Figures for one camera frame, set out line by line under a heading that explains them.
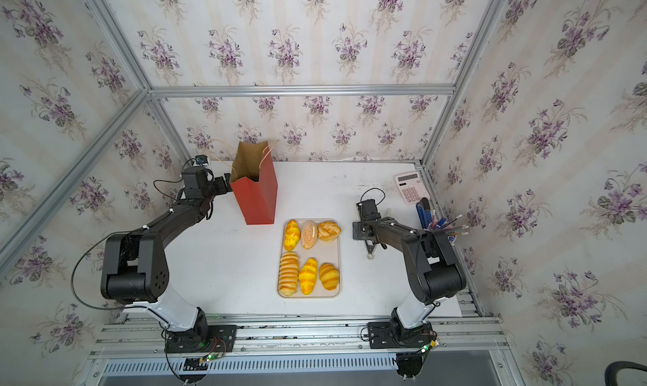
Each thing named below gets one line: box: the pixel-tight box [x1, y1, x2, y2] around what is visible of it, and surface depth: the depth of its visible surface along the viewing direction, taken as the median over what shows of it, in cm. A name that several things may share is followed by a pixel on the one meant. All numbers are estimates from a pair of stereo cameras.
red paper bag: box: [229, 140, 279, 226], surface depth 90 cm
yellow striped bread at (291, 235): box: [283, 219, 301, 252], surface depth 94 cm
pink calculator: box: [395, 171, 431, 205], surface depth 112 cm
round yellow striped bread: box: [318, 262, 340, 291], surface depth 84 cm
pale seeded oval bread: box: [300, 219, 319, 251], surface depth 92 cm
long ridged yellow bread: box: [278, 251, 300, 297], surface depth 84 cm
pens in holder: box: [427, 209, 470, 236], surface depth 88 cm
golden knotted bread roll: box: [317, 220, 342, 242], surface depth 95 cm
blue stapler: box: [416, 197, 433, 231], surface depth 100 cm
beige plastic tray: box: [277, 218, 342, 299], surface depth 90 cm
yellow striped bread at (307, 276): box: [299, 257, 318, 296], surface depth 85 cm
